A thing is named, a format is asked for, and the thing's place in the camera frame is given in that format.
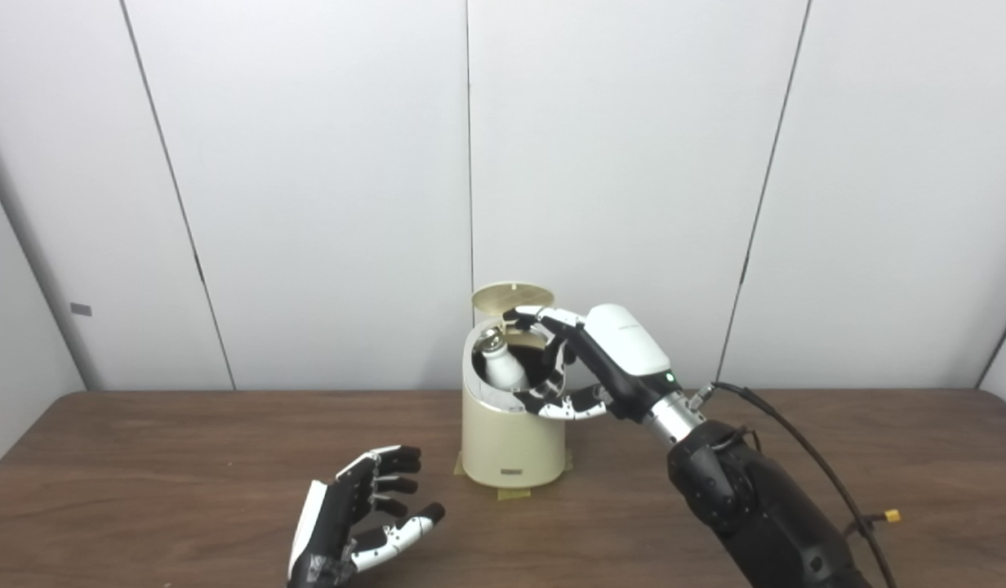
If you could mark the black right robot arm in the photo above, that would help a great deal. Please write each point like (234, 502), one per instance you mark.
(756, 498)

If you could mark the cream-colored bin body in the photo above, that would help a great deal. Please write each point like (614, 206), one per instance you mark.
(507, 445)

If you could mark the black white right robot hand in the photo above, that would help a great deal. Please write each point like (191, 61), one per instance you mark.
(625, 351)

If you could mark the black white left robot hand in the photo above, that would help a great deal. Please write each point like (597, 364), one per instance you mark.
(331, 531)

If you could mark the round cream bin lid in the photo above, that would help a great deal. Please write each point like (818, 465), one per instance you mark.
(511, 296)

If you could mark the small grey wall tag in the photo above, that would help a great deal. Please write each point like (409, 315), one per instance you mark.
(81, 309)

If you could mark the small white plastic bottle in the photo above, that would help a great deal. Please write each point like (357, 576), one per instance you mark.
(503, 367)

